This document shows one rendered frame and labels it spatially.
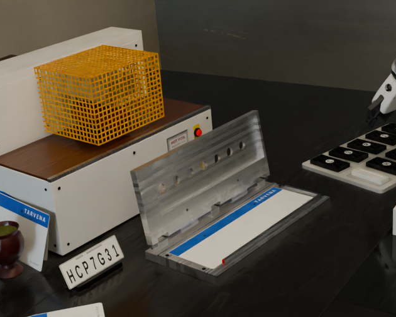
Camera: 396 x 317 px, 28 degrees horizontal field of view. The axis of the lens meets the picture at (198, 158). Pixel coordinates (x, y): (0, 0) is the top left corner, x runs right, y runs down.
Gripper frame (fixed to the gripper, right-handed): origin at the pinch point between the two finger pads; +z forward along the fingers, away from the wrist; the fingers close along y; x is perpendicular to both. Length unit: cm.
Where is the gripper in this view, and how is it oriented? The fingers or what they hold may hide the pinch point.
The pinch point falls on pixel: (377, 117)
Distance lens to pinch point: 210.9
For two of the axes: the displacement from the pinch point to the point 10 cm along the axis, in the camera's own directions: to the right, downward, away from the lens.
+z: -3.0, 6.5, 7.0
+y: 7.5, -3.0, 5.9
